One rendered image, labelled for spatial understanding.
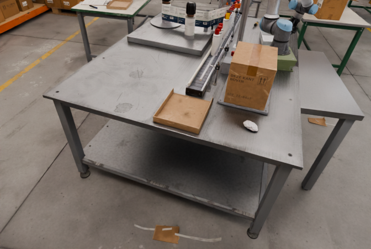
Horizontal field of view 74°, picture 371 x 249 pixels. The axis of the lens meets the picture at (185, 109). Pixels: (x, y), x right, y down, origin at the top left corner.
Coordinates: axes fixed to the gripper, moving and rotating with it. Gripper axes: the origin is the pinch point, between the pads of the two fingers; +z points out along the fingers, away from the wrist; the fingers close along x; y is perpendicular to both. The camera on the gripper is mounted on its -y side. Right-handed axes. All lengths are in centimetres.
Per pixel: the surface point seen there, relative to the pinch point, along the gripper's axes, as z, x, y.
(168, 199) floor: 108, -65, 118
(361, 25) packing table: -18, 117, -92
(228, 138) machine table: 19, -53, 130
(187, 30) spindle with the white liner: 13, -86, 19
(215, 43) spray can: 6, -64, 48
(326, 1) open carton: -27, 65, -102
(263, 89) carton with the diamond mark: -1, -40, 106
